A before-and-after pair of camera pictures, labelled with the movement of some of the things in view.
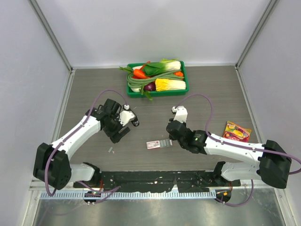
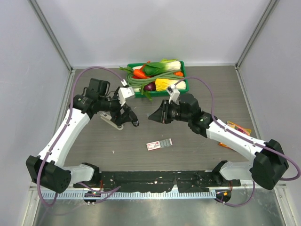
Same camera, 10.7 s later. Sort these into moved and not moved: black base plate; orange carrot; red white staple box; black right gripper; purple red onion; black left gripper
Moved: black left gripper; black right gripper
Not moved: red white staple box; purple red onion; orange carrot; black base plate
